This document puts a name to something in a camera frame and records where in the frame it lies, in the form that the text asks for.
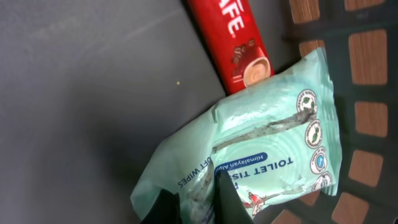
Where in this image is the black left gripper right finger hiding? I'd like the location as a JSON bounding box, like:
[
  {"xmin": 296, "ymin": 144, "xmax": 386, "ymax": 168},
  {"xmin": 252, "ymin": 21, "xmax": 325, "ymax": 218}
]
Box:
[{"xmin": 213, "ymin": 170, "xmax": 253, "ymax": 224}]

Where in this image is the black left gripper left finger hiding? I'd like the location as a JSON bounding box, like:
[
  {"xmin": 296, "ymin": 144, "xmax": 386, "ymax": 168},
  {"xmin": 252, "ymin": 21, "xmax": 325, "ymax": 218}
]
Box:
[{"xmin": 141, "ymin": 189, "xmax": 182, "ymax": 224}]

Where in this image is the mint wet wipes pack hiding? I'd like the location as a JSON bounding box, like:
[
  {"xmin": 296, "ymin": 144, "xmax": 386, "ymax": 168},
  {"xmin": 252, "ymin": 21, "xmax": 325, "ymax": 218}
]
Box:
[{"xmin": 131, "ymin": 48, "xmax": 342, "ymax": 223}]

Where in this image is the red Nescafe sachet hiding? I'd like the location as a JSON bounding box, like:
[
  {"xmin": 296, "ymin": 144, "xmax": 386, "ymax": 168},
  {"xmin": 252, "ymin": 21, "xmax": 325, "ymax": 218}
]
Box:
[{"xmin": 188, "ymin": 0, "xmax": 274, "ymax": 95}]

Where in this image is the grey plastic basket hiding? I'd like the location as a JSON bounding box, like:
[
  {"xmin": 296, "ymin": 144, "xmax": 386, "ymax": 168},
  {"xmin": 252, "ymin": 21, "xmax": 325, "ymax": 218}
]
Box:
[{"xmin": 1, "ymin": 0, "xmax": 397, "ymax": 223}]

